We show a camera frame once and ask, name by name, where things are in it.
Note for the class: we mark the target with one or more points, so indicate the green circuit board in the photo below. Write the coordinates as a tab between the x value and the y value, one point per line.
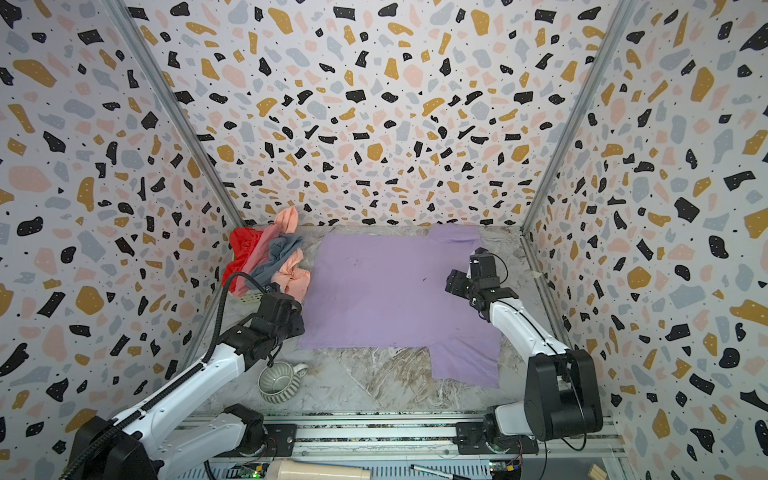
249	471

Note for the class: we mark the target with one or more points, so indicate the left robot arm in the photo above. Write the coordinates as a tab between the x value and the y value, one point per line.
142	442

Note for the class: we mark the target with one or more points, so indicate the right corner aluminium post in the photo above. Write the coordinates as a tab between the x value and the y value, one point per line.
616	27

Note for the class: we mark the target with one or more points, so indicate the salmon t shirt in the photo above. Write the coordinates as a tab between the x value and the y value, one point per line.
291	278

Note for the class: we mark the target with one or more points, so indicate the grey ribbed ceramic mug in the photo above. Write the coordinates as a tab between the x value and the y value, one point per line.
281	382

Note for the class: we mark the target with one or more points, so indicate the red t shirt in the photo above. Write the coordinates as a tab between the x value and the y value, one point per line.
243	242

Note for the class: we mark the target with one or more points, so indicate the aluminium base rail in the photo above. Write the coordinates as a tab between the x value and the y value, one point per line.
411	437

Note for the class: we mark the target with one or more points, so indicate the black pen tool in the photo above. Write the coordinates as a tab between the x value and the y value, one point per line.
434	472

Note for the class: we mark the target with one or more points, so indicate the lilac t shirt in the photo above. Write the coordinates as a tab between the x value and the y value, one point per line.
388	291

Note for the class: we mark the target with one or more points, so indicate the small wooden block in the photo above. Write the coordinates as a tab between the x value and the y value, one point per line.
597	473

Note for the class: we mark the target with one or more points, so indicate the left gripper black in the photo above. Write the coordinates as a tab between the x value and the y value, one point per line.
296	318

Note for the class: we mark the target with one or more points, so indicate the grey blue t shirt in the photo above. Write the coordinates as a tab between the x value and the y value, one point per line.
278	252

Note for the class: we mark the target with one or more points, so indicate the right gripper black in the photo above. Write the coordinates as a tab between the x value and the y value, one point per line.
459	282

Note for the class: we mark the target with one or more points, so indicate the beige cylinder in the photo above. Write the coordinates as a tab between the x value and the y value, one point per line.
285	469

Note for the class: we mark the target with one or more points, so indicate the perforated laundry basket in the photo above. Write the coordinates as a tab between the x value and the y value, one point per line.
251	297

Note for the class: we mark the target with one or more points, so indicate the pink t shirt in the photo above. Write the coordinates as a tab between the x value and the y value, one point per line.
269	233

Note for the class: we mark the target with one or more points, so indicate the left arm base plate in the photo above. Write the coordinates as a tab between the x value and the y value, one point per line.
268	441

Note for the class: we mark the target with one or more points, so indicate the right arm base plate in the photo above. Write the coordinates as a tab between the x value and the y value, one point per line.
478	438

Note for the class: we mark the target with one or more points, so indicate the corner aluminium post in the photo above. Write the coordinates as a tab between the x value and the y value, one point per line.
122	20
616	27

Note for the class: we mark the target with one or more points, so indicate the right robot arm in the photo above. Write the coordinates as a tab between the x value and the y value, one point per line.
561	395

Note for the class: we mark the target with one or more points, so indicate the left corner aluminium post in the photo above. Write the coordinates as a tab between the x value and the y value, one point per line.
122	20

